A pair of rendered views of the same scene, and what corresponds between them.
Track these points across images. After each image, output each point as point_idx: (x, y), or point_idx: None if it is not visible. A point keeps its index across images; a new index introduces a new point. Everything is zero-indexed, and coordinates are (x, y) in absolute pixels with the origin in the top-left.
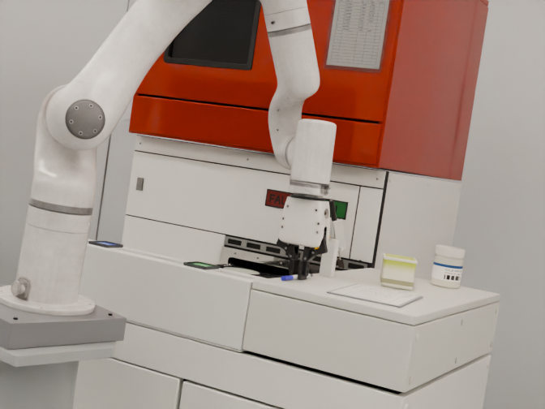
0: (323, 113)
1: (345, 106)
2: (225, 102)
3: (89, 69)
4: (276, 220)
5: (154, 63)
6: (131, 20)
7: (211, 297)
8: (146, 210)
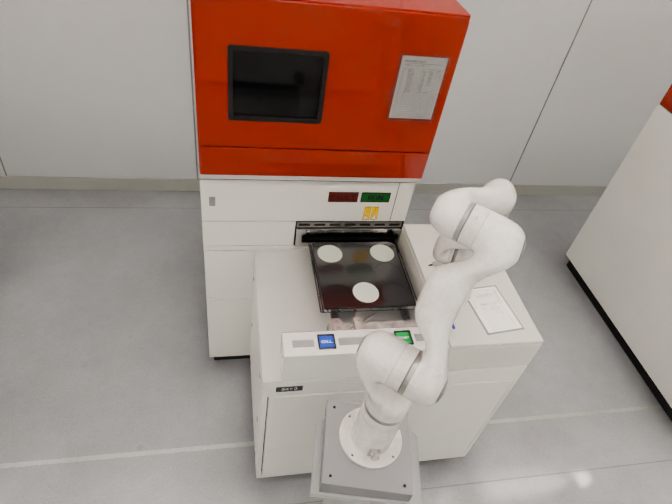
0: (384, 150)
1: (401, 144)
2: (297, 147)
3: (439, 361)
4: (337, 208)
5: (217, 121)
6: (451, 308)
7: None
8: (222, 216)
